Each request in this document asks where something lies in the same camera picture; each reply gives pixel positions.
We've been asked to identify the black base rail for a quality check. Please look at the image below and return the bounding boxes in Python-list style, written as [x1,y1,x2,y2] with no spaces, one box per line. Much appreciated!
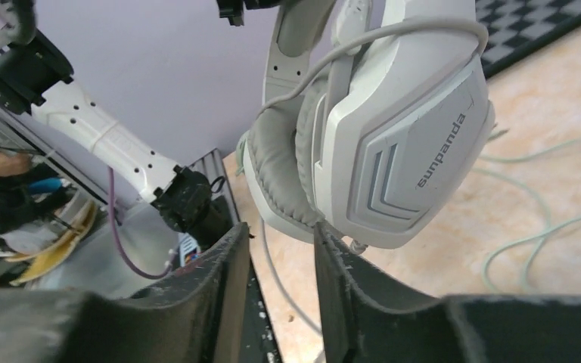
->
[212,221,282,362]

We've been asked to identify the mint green cable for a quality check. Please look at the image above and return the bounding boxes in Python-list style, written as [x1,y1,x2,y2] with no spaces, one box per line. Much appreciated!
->
[471,127,581,294]

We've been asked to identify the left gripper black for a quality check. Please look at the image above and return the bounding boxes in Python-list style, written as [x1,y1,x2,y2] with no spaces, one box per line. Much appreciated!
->
[216,0,284,26]

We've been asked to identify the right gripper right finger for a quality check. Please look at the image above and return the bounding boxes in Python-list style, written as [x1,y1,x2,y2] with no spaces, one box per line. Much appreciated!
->
[314,222,581,362]

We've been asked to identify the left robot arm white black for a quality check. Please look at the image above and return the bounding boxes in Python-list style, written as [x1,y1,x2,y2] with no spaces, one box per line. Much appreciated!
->
[0,1,281,242]

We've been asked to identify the white gaming headphones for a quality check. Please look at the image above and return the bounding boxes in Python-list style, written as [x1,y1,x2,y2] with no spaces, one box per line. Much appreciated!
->
[241,1,495,249]

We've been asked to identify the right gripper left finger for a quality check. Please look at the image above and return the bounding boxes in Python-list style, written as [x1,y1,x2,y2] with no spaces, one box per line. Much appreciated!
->
[0,222,250,362]

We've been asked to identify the black white checkerboard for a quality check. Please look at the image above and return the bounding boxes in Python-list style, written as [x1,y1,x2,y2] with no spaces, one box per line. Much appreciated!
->
[475,0,581,78]

